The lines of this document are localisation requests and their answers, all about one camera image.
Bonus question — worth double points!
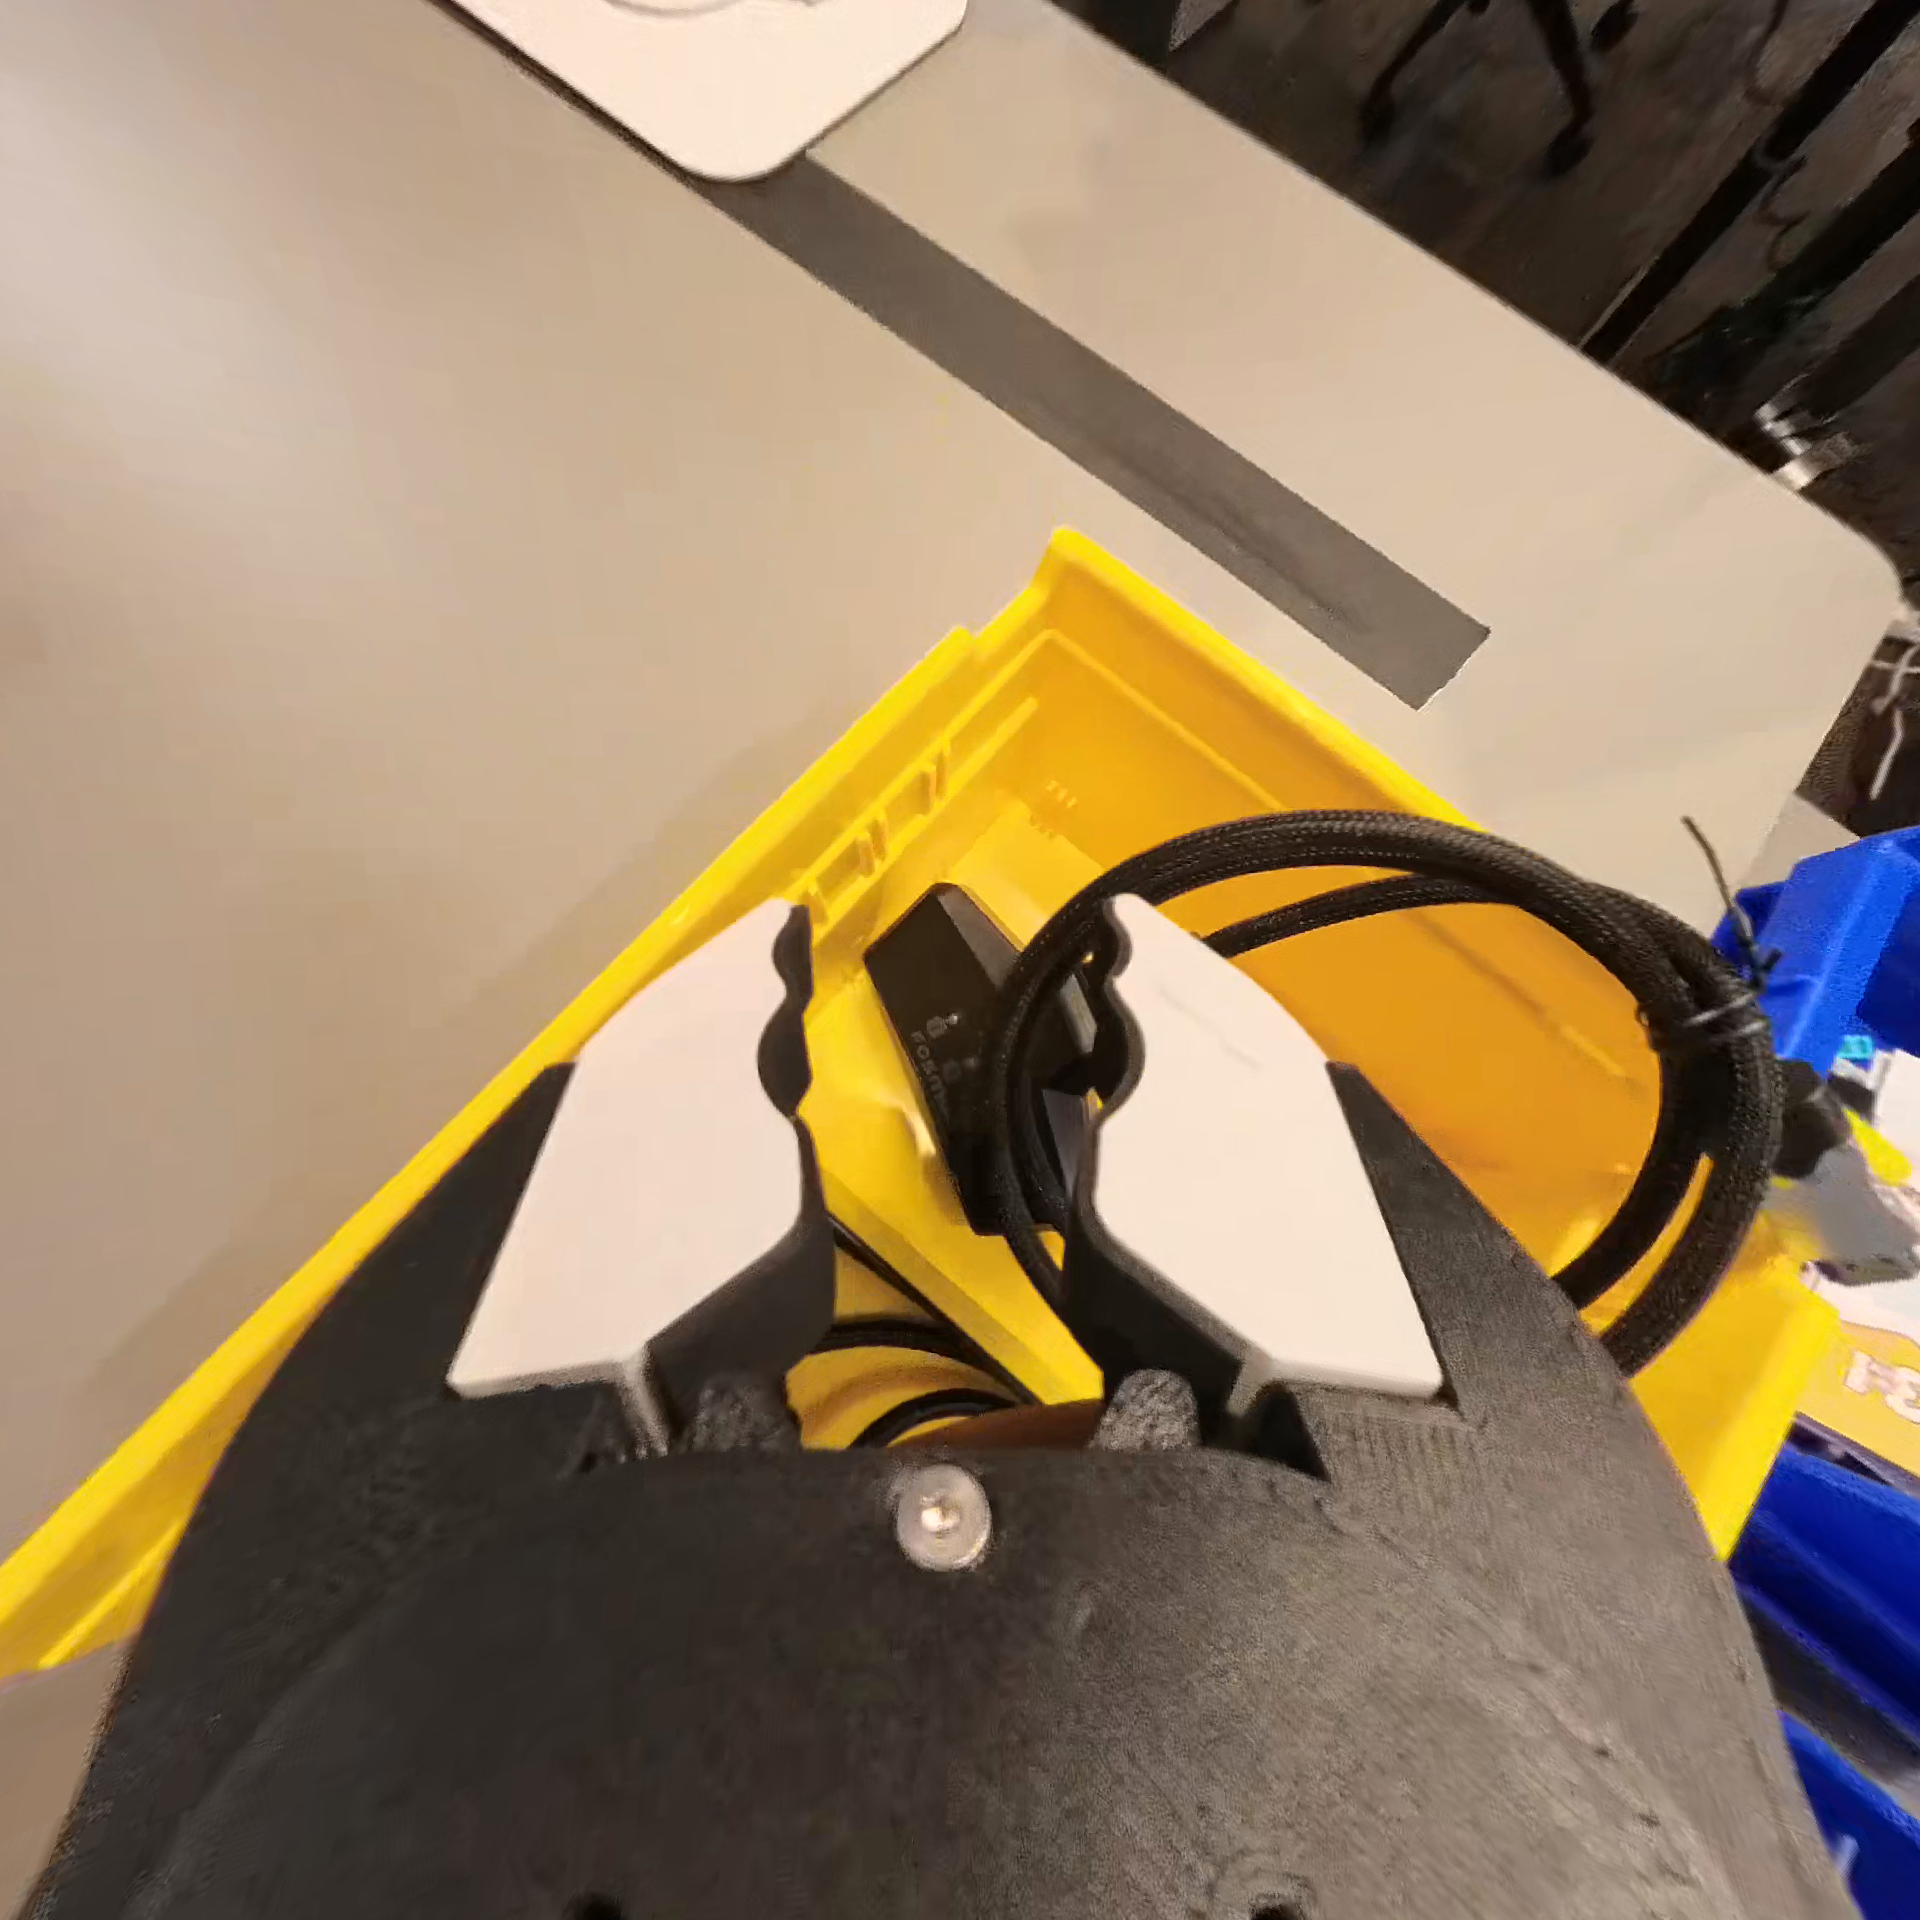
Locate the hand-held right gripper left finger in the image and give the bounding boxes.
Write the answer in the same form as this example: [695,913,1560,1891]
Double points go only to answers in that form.
[445,896,838,1399]

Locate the thick black braided hub cable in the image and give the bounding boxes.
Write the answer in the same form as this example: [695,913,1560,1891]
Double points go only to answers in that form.
[983,810,1863,1374]

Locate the grey adapter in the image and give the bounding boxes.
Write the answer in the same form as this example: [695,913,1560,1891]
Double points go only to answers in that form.
[1777,1146,1920,1290]

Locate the black tape strip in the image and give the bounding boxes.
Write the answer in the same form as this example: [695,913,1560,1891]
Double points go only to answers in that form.
[427,0,1492,711]

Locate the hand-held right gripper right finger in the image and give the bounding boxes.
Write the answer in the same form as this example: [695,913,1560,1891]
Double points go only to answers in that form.
[1057,893,1450,1405]

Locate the white printed card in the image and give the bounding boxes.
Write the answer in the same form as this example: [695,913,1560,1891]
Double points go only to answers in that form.
[1806,1050,1920,1480]

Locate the white lamp base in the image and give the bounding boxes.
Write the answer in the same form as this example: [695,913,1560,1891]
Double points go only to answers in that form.
[447,0,971,186]

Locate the yellow plastic bin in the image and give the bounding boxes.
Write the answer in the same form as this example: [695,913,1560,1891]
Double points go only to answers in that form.
[0,525,1845,1683]

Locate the blue plastic bin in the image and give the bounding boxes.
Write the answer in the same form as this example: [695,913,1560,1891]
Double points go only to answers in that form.
[1725,1424,1920,1920]
[1710,824,1920,1488]

